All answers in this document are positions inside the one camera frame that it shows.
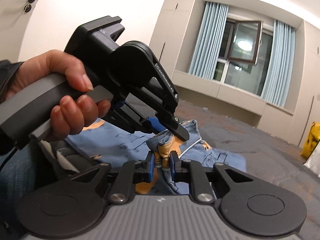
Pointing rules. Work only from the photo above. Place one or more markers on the white door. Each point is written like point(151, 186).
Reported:
point(13, 25)

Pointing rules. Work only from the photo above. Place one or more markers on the blue curtain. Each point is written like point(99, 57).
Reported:
point(278, 77)
point(209, 40)

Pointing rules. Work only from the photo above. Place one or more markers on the window with dark frame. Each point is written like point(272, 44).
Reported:
point(244, 55)

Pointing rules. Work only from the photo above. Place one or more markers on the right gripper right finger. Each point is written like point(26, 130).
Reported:
point(180, 170)

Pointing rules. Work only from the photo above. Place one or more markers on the beige wardrobe cabinet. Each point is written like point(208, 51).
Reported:
point(169, 32)

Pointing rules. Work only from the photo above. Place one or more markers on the black sleeved left forearm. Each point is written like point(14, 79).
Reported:
point(7, 72)

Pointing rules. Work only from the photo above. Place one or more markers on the right blue curtain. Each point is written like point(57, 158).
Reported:
point(278, 77)

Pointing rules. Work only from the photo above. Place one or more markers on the grey orange quilted mattress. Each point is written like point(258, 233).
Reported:
point(232, 136)

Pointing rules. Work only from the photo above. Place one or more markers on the person's left hand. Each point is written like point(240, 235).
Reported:
point(53, 86)

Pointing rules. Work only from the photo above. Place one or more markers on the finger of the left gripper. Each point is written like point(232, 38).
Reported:
point(152, 125)
point(170, 122)

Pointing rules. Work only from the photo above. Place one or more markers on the left blue curtain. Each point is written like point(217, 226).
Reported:
point(209, 40)

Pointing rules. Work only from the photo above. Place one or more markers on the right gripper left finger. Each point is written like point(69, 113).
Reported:
point(144, 169)

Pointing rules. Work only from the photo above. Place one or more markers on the blue orange patterned pants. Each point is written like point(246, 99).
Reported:
point(160, 149)

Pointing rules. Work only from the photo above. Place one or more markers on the white shopping bag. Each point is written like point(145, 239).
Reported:
point(313, 163)

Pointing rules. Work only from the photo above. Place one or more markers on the yellow shopping bag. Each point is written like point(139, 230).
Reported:
point(312, 140)

